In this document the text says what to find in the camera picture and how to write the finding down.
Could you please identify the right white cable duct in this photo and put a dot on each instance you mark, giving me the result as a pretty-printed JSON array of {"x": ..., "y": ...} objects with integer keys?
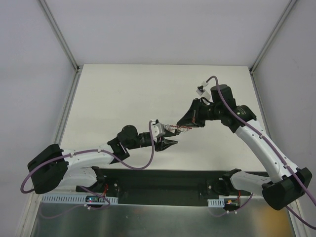
[{"x": 216, "y": 203}]

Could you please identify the aluminium frame post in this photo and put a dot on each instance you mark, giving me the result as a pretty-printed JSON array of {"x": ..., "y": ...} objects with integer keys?
[
  {"x": 273, "y": 34},
  {"x": 58, "y": 33}
]

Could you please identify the red handled key organizer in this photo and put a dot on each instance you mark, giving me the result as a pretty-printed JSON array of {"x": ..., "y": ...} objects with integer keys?
[{"x": 179, "y": 128}]

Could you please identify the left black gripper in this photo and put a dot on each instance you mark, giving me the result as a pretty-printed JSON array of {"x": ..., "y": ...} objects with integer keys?
[{"x": 157, "y": 140}]

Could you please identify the right aluminium frame post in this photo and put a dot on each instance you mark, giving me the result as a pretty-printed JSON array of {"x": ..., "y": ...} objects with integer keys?
[{"x": 273, "y": 34}]

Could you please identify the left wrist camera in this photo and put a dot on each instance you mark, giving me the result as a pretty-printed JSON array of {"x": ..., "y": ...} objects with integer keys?
[{"x": 157, "y": 129}]

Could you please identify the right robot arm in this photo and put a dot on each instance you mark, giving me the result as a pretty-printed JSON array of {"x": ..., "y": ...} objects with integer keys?
[{"x": 285, "y": 181}]

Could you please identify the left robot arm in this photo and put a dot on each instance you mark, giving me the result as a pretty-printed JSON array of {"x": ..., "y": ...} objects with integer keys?
[{"x": 58, "y": 168}]

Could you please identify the left white cable duct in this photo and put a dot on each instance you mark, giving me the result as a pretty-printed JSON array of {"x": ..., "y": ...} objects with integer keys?
[{"x": 72, "y": 199}]

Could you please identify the white cable duct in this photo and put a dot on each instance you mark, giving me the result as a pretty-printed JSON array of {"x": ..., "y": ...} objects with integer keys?
[
  {"x": 72, "y": 199},
  {"x": 216, "y": 203}
]

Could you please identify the left aluminium frame post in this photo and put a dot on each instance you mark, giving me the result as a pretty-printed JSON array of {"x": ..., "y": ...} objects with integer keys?
[{"x": 58, "y": 33}]

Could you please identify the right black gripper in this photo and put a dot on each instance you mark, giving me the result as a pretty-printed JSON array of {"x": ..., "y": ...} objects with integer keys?
[{"x": 200, "y": 113}]

